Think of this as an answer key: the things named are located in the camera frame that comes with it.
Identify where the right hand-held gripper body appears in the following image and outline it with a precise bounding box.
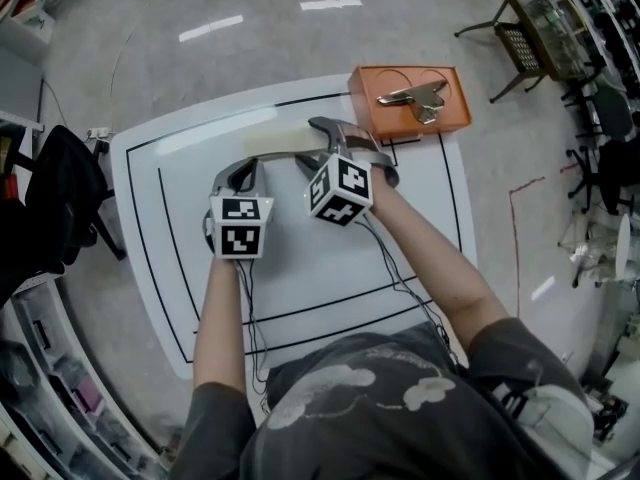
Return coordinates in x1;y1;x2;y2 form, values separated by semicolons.
301;122;402;228

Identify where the small white cabinet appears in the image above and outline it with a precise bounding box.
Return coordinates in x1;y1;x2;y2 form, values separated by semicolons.
0;0;57;62

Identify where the person's right forearm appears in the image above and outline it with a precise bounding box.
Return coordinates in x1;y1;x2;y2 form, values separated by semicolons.
360;166;512;357

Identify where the glass-top metal table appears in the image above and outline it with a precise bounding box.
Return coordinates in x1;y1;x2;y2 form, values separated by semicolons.
453;0;609;105

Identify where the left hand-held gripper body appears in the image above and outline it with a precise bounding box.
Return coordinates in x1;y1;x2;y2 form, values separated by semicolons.
201;187;275;260

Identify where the person's grey t-shirt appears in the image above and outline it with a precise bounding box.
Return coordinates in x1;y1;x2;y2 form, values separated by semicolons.
177;316;597;480

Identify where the wide white shelving unit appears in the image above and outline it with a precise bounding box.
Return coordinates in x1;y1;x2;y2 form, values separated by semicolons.
0;267;169;480

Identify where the row of clear storage bins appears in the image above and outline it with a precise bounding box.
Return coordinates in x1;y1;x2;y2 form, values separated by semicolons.
0;287;151;480

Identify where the orange box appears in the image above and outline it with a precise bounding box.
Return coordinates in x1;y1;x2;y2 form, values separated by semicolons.
348;64;474;141

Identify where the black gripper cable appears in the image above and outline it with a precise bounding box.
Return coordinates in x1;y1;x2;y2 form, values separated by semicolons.
359;215;457;365
234;257;274;412

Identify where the black office chair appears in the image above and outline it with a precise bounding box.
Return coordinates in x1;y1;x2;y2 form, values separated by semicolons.
564;85;640;217
0;124;126;310

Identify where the person's left forearm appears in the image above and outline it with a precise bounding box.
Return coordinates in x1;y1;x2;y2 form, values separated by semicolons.
192;253;251;402

